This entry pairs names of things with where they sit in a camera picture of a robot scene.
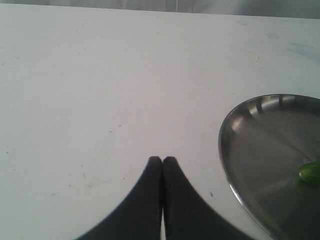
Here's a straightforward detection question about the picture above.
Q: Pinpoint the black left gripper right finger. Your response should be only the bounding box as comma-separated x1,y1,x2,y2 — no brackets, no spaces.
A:
162,156,252,240

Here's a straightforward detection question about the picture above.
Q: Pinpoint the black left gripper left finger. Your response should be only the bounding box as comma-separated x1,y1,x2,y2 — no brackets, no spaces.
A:
79,156,163,240

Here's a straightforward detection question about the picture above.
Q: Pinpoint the green vegetable piece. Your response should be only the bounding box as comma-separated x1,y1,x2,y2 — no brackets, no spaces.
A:
298,161,320,184

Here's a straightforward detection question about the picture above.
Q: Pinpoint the round steel plate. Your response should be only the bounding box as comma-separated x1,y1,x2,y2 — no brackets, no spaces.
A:
218,94,320,240

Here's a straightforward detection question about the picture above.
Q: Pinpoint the white backdrop curtain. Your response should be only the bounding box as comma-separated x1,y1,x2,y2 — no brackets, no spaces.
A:
1,0,320,19

